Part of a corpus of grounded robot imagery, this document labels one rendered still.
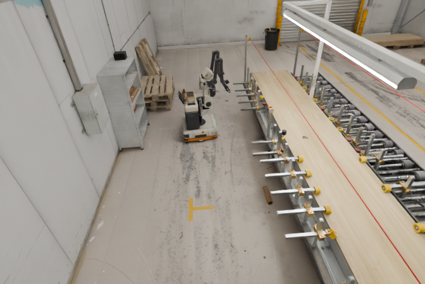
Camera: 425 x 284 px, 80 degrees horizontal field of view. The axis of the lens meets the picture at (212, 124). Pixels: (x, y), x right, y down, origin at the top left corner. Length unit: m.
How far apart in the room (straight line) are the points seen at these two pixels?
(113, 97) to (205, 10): 6.63
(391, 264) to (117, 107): 4.10
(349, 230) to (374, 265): 0.33
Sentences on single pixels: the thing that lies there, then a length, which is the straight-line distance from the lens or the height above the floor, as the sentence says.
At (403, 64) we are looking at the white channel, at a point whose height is 2.45.
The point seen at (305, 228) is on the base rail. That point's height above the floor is 0.70.
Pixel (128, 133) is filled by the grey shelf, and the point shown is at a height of 0.41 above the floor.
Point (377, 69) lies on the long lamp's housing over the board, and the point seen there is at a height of 2.35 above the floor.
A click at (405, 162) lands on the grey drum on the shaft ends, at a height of 0.85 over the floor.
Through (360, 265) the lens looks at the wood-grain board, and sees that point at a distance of 2.66.
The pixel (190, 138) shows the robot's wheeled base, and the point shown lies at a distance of 4.93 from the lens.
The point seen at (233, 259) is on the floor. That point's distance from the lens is 3.47.
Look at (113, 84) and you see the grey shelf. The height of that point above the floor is 1.39.
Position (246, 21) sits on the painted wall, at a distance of 10.65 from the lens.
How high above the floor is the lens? 3.06
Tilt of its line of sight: 34 degrees down
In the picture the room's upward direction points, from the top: 3 degrees counter-clockwise
